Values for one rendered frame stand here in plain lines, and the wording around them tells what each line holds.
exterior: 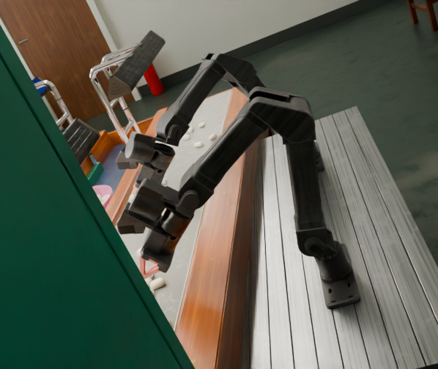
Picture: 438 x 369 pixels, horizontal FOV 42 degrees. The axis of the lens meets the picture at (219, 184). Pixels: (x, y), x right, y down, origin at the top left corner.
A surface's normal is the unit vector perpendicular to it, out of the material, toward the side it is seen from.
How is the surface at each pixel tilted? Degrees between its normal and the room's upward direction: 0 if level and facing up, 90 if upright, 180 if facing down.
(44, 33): 90
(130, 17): 90
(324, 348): 0
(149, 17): 90
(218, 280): 0
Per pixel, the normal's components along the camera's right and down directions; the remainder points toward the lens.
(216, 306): -0.38, -0.83
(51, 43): -0.04, 0.46
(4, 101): 0.92, -0.29
